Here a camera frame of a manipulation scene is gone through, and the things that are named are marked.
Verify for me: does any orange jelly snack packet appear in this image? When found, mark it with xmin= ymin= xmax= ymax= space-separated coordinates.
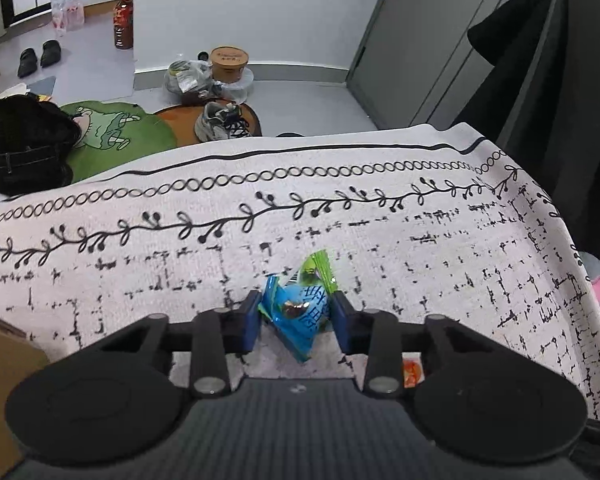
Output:
xmin=403 ymin=358 xmax=424 ymax=388

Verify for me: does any blue triangular snack packet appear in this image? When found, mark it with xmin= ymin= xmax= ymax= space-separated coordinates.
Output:
xmin=259 ymin=250 xmax=338 ymax=362

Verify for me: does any white black patterned cloth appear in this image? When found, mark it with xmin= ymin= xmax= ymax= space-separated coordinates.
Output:
xmin=0 ymin=125 xmax=600 ymax=419

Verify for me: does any grey sneaker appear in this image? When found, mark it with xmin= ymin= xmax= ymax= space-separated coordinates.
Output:
xmin=194 ymin=102 xmax=251 ymax=143

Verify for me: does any brown round floor mat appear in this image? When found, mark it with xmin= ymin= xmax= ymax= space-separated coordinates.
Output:
xmin=154 ymin=102 xmax=263 ymax=148

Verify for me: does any pink grey plush toy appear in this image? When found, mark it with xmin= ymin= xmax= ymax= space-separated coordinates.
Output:
xmin=580 ymin=252 xmax=600 ymax=306

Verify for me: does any green cartoon floor mat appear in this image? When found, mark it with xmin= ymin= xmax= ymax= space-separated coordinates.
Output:
xmin=60 ymin=101 xmax=178 ymax=183

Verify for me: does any clear plastic trash bag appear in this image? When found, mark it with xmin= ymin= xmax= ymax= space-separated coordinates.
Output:
xmin=164 ymin=60 xmax=220 ymax=106

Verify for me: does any black clothes pile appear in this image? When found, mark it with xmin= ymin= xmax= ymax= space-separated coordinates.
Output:
xmin=0 ymin=93 xmax=81 ymax=196

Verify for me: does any grey door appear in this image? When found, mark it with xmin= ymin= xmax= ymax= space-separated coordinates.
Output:
xmin=347 ymin=0 xmax=507 ymax=129

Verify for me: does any brown instant noodle cup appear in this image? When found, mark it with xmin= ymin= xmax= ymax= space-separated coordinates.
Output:
xmin=210 ymin=46 xmax=249 ymax=84

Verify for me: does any black hanging coat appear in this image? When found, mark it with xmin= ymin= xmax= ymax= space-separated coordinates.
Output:
xmin=455 ymin=0 xmax=600 ymax=257

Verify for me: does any right black slipper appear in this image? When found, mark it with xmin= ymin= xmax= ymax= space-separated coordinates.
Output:
xmin=40 ymin=39 xmax=62 ymax=68

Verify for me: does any black slipper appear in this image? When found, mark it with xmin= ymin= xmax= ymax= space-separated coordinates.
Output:
xmin=17 ymin=48 xmax=38 ymax=79
xmin=40 ymin=39 xmax=62 ymax=68

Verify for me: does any red oil bottle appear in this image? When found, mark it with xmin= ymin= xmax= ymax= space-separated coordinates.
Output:
xmin=114 ymin=0 xmax=133 ymax=50

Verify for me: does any left black slipper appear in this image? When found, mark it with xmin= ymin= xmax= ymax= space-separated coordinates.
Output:
xmin=17 ymin=48 xmax=38 ymax=79

